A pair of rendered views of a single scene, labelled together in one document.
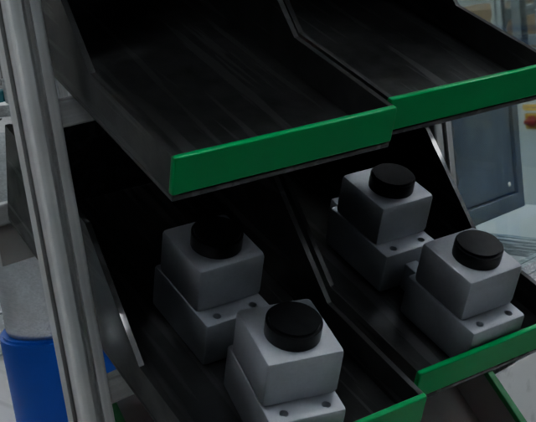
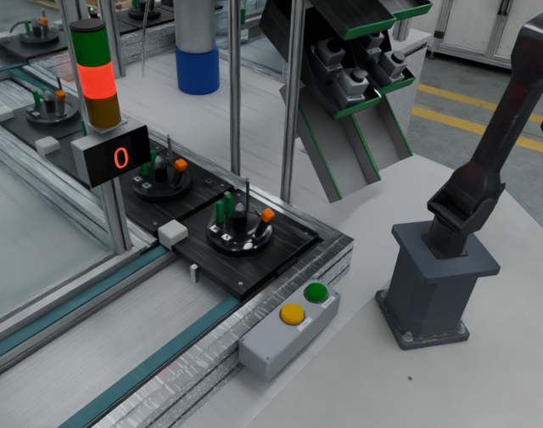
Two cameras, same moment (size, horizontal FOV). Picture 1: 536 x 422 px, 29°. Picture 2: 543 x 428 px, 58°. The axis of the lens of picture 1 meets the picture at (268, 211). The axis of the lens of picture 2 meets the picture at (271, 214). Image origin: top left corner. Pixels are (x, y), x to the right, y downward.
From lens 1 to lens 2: 0.53 m
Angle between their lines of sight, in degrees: 27
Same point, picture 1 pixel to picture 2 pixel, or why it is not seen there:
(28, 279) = (193, 29)
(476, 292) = (395, 70)
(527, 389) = not seen: hidden behind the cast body
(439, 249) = (387, 55)
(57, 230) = (299, 40)
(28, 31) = not seen: outside the picture
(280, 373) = (354, 87)
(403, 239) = (372, 49)
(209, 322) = (329, 70)
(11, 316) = (183, 42)
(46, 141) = (299, 14)
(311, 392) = (357, 92)
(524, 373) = not seen: hidden behind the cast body
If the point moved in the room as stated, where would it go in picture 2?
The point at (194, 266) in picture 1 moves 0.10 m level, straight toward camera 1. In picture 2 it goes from (329, 53) to (344, 73)
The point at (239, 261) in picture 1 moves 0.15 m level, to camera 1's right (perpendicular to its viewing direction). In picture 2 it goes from (339, 53) to (410, 53)
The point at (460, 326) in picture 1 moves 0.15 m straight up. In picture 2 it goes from (389, 78) to (402, 7)
